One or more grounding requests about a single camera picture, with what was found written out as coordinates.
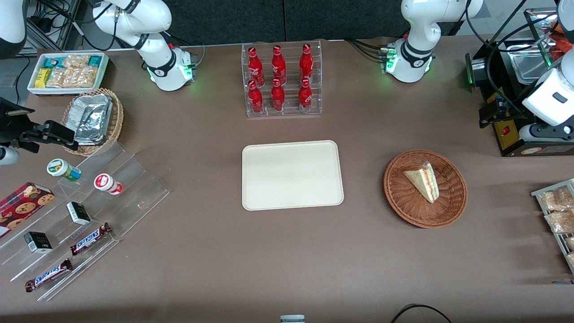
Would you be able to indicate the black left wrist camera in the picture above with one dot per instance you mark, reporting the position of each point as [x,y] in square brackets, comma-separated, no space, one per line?
[491,114]

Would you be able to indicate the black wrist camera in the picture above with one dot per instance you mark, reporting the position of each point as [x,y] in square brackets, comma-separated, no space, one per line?
[491,114]
[54,132]

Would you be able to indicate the black wrist mount bracket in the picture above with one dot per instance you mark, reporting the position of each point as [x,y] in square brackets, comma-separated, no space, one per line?
[11,125]

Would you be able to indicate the stainless steel pan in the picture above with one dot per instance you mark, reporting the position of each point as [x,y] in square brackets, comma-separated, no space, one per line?
[527,63]

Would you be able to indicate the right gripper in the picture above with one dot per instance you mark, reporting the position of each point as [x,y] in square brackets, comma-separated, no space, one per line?
[12,123]

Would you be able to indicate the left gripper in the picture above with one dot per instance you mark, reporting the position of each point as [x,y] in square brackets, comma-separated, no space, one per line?
[501,109]

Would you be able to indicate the silver foil pack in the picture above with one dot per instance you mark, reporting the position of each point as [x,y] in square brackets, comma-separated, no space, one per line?
[92,128]
[92,103]

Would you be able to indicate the red cookie box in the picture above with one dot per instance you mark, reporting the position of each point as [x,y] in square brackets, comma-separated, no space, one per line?
[22,204]

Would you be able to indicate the red lid white cup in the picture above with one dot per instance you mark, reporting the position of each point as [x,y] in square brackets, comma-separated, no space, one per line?
[105,183]

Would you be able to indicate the clear bag of crackers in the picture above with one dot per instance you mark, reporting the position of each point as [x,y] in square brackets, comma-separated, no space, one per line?
[56,77]
[83,77]
[76,61]

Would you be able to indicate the triangular sandwich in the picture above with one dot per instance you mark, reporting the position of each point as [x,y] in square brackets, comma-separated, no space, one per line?
[419,179]

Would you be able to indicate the red cola bottle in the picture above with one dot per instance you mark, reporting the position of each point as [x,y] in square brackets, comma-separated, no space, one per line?
[255,67]
[278,98]
[305,98]
[255,99]
[278,66]
[306,65]

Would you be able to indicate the yellow snack packet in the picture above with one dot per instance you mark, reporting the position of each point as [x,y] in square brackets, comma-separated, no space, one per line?
[42,78]

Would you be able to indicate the round brown wicker basket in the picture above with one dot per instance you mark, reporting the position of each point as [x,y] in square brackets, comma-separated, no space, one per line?
[450,197]

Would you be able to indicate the light wicker basket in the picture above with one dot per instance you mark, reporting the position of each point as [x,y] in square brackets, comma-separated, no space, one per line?
[115,121]

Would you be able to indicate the black control box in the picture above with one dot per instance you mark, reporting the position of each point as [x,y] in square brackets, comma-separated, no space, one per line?
[515,143]

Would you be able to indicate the green lid white cup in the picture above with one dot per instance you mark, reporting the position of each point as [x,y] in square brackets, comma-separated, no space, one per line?
[60,168]

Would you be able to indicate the clear bag of snacks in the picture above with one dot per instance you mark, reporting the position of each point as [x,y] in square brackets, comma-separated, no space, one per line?
[560,222]
[570,243]
[558,199]

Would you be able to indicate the Snickers chocolate bar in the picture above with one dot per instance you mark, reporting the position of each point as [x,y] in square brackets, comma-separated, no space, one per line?
[48,275]
[89,239]

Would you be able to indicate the small grey white device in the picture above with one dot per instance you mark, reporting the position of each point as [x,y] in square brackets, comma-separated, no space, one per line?
[292,319]

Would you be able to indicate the small black box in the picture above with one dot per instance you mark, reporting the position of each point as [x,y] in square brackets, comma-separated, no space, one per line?
[78,213]
[38,242]

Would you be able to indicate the cream plastic tray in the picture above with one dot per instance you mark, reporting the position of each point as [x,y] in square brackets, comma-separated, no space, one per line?
[291,175]

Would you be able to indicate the white rectangular snack bin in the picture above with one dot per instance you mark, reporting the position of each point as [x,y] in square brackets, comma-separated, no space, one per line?
[67,91]

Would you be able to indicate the aluminium frame rack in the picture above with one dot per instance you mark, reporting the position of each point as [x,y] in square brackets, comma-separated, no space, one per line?
[51,22]

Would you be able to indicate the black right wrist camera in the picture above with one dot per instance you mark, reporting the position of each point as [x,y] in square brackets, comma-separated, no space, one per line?
[54,132]

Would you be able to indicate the teal snack packet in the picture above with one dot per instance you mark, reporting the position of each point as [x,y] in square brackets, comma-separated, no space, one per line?
[54,61]
[95,60]

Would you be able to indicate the glass display case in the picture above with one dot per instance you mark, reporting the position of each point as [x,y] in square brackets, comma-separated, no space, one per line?
[540,27]

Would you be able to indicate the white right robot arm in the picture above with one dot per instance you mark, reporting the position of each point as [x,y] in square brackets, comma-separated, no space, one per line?
[166,67]

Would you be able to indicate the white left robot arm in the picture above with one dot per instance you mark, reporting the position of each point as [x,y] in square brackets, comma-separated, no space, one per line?
[415,58]

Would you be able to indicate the clear acrylic stepped stand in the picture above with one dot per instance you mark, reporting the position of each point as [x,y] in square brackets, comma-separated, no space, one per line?
[134,188]

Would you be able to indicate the clear acrylic bottle rack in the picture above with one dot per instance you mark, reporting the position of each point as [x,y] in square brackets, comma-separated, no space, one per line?
[289,112]

